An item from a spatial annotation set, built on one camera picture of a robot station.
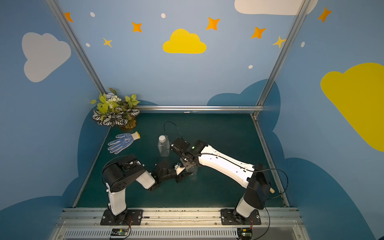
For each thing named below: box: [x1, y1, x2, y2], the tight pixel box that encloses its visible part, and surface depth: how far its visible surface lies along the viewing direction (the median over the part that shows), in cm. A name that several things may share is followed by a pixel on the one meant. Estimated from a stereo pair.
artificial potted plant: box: [90, 87, 141, 130], surface depth 97 cm
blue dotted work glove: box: [107, 131, 141, 155], surface depth 106 cm
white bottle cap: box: [158, 135, 166, 143], surface depth 90 cm
